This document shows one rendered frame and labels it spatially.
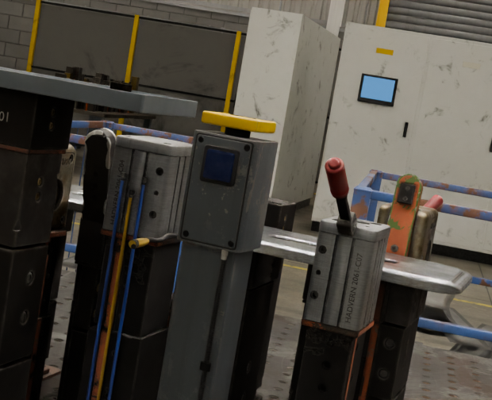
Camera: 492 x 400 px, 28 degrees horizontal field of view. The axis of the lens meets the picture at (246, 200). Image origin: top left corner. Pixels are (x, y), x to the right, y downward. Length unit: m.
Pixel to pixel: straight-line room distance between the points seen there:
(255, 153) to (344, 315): 0.24
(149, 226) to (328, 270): 0.22
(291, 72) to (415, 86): 1.16
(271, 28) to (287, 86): 0.56
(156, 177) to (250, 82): 8.24
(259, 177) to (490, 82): 8.33
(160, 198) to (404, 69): 8.15
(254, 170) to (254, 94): 8.42
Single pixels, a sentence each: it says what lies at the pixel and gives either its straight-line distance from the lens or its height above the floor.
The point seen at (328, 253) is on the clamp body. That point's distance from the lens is 1.10.
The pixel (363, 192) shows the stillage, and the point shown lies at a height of 0.93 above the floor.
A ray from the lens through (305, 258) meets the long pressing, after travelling 1.22.
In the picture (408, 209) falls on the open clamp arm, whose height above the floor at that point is 1.06.
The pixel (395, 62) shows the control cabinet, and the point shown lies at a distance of 9.26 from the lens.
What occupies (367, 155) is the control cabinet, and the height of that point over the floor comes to 0.80.
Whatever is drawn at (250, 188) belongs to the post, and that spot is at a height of 1.09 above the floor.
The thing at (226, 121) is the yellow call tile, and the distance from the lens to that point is 0.96.
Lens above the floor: 1.18
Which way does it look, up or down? 6 degrees down
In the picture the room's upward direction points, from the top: 10 degrees clockwise
